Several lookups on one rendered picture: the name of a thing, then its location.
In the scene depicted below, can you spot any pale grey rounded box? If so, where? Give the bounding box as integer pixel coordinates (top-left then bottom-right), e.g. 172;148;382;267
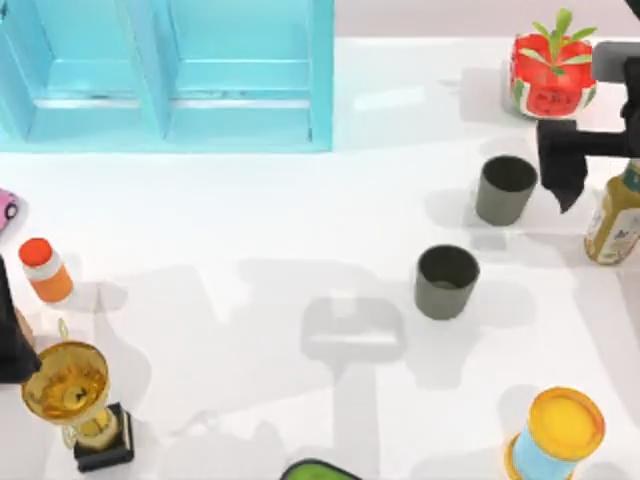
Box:
591;41;640;85

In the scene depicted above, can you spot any yellow and blue can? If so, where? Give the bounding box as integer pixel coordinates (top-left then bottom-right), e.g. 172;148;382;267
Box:
504;386;608;480

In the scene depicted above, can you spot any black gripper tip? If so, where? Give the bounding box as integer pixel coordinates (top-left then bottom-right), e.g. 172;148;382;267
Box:
0;254;44;387

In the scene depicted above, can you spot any yellow green bottle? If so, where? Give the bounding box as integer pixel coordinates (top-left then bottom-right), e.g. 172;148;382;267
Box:
583;159;640;267

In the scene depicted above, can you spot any orange bottle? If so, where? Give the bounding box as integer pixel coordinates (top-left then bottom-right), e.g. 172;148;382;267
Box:
18;237;75;305

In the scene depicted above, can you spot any watermelon plant pot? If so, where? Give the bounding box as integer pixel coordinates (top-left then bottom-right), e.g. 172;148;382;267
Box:
509;7;599;122

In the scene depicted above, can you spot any green and black object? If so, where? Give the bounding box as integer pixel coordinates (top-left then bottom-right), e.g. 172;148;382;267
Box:
278;456;360;480

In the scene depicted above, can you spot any gold trophy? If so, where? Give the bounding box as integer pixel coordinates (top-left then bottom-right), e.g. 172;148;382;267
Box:
20;318;137;474

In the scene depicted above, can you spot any light blue rack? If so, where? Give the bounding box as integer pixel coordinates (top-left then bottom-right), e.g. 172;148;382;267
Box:
0;0;334;154

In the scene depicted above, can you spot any pink toy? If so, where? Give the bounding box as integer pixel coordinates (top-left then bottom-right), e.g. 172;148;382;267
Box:
0;188;22;237

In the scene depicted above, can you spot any grey cup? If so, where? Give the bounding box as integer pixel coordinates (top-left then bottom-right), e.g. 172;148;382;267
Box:
474;154;541;228
413;243;482;322

